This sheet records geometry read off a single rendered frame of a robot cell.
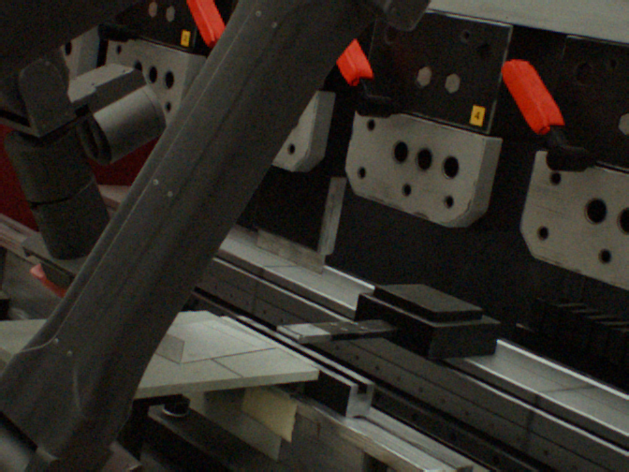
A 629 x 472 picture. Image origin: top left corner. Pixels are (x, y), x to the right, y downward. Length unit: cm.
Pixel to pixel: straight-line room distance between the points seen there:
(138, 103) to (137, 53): 31
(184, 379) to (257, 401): 16
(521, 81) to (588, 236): 12
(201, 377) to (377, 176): 23
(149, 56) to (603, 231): 59
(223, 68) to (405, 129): 39
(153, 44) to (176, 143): 66
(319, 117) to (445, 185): 17
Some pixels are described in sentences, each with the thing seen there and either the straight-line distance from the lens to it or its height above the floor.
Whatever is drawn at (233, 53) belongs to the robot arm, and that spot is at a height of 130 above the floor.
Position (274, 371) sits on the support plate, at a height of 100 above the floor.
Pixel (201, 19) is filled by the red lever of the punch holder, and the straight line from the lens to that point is 121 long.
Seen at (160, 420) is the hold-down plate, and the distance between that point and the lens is 125.
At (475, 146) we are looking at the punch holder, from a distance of 100.
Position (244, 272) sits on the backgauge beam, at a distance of 162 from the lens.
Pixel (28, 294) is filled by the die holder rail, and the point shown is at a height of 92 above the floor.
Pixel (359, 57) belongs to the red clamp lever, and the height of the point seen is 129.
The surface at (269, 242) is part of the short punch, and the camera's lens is 124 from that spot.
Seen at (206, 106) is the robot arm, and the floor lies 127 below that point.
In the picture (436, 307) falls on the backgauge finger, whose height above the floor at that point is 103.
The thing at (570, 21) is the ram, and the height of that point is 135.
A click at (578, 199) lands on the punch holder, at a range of 93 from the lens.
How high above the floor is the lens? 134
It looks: 11 degrees down
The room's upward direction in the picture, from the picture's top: 11 degrees clockwise
